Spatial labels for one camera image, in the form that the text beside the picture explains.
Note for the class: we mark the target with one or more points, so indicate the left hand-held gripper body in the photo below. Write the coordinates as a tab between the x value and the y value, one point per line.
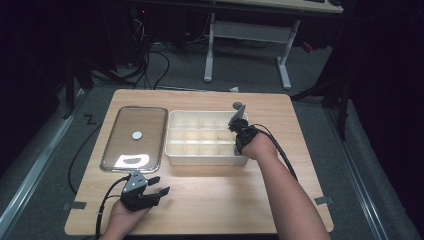
135	195

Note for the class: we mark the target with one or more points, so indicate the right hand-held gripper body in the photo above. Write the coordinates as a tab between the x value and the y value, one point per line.
246	133

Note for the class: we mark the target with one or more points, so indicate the white compartment storage box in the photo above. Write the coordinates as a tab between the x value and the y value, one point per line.
200	138

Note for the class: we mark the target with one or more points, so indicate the black metal stand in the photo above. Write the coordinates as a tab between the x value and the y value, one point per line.
71	86
336	96

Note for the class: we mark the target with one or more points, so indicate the crumpled white paper scrap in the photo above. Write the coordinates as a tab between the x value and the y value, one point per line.
234	89

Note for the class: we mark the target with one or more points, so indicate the person's right hand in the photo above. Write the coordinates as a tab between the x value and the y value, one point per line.
261	148

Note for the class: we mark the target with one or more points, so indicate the white-legged desk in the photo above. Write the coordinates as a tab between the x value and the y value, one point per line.
253	31

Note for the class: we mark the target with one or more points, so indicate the round black table grommet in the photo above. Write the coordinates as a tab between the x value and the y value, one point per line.
236	105

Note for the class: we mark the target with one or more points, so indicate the grey tape strip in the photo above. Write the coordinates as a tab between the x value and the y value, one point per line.
323	200
75	205

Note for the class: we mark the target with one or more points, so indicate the metal floor rail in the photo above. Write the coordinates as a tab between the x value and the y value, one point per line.
356	173
36	170

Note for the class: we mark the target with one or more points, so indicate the clear plastic box lid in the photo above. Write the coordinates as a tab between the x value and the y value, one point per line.
133	150

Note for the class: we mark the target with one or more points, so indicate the person's left hand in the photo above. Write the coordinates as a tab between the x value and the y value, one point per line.
125	216

